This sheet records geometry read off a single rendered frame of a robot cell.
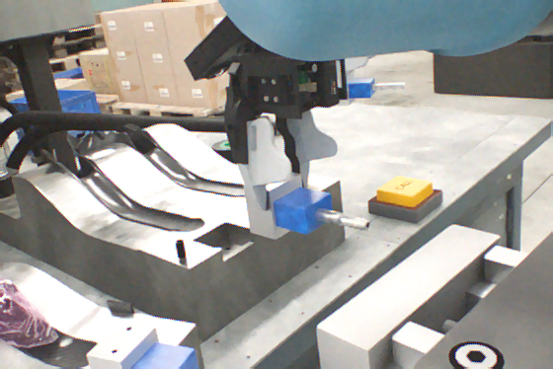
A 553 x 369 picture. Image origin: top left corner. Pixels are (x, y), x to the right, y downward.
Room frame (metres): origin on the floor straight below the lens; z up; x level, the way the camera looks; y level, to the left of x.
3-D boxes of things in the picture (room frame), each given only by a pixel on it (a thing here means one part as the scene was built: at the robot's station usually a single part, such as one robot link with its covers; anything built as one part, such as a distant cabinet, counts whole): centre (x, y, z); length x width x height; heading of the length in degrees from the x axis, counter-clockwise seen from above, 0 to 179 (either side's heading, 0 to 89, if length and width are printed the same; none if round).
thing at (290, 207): (0.52, -0.03, 0.93); 0.13 x 0.05 x 0.05; 45
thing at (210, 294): (0.78, 0.19, 0.87); 0.50 x 0.26 x 0.14; 46
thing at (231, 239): (0.58, 0.06, 0.87); 0.05 x 0.05 x 0.04; 46
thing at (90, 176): (0.76, 0.18, 0.92); 0.35 x 0.16 x 0.09; 46
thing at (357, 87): (1.02, -0.19, 0.93); 0.13 x 0.05 x 0.05; 67
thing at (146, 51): (5.07, 0.65, 0.47); 1.22 x 0.80 x 0.94; 50
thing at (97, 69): (5.94, 1.44, 0.34); 0.63 x 0.45 x 0.40; 46
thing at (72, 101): (4.37, 1.58, 0.32); 0.60 x 0.41 x 0.22; 52
